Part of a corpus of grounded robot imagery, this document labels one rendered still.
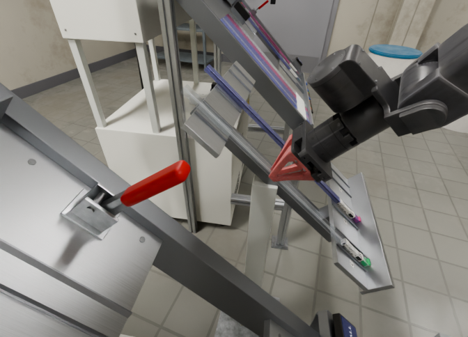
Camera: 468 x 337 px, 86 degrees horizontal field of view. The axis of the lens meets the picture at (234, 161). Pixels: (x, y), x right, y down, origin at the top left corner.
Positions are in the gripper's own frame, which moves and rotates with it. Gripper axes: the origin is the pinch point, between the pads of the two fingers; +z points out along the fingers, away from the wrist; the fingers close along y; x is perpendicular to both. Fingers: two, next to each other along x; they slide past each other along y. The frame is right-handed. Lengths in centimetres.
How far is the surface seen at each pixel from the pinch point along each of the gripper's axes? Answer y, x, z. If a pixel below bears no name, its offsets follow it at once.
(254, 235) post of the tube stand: -8.7, 17.3, 23.7
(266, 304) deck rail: 20.9, 3.7, 1.9
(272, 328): 22.1, 6.7, 3.3
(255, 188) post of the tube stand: -8.3, 4.9, 11.2
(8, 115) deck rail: 23.2, -27.9, -1.0
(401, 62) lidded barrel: -257, 101, -44
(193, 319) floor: -8, 43, 85
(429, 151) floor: -181, 154, -19
